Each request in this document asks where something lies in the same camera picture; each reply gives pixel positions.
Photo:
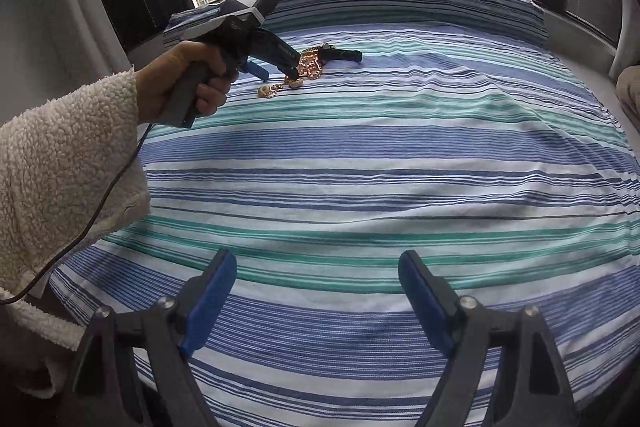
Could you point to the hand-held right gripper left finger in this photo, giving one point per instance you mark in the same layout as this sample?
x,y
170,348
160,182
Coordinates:
x,y
210,302

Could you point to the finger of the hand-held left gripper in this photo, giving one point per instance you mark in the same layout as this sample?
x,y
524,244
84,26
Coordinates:
x,y
257,71
282,54

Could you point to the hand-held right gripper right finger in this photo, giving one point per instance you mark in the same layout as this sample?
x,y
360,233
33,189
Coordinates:
x,y
425,302

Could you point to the person's left forearm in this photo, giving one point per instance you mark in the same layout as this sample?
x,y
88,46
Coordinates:
x,y
65,167

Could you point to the person's left hand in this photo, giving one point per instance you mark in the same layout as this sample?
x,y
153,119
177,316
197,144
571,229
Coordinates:
x,y
170,82

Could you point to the beige cloth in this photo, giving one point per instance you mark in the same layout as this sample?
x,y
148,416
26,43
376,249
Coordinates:
x,y
631,92

